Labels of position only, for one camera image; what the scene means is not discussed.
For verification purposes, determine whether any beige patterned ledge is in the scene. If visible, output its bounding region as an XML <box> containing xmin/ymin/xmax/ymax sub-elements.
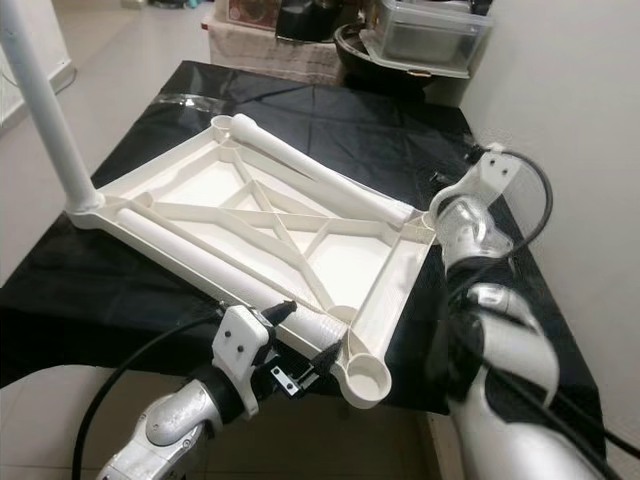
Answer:
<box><xmin>208</xmin><ymin>22</ymin><xmax>346</xmax><ymax>86</ymax></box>

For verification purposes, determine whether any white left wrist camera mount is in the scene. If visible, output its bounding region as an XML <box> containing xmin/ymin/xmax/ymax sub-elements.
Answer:
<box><xmin>210</xmin><ymin>305</ymin><xmax>273</xmax><ymax>421</ymax></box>

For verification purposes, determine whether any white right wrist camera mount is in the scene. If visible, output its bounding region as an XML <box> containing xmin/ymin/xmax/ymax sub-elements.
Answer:
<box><xmin>475</xmin><ymin>143</ymin><xmax>536</xmax><ymax>206</ymax></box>

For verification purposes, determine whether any black tablecloth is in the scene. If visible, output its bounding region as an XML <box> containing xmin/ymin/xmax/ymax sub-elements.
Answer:
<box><xmin>0</xmin><ymin>60</ymin><xmax>606</xmax><ymax>463</ymax></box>

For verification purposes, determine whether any black plastic bag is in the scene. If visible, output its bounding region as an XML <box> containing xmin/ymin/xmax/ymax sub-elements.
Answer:
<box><xmin>275</xmin><ymin>0</ymin><xmax>346</xmax><ymax>43</ymax></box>

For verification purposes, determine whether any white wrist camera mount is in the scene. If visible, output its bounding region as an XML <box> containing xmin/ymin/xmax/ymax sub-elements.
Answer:
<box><xmin>210</xmin><ymin>305</ymin><xmax>273</xmax><ymax>421</ymax></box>
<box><xmin>475</xmin><ymin>143</ymin><xmax>536</xmax><ymax>206</ymax></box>

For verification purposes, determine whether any clear plastic storage box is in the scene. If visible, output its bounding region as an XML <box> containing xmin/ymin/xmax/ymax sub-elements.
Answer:
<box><xmin>360</xmin><ymin>0</ymin><xmax>496</xmax><ymax>79</ymax></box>

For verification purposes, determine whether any white plastic table top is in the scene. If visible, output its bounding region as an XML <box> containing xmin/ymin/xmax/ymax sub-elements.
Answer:
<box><xmin>65</xmin><ymin>113</ymin><xmax>441</xmax><ymax>411</ymax></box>

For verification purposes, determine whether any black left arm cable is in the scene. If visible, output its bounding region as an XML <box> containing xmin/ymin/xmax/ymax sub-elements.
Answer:
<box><xmin>68</xmin><ymin>308</ymin><xmax>226</xmax><ymax>480</ymax></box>

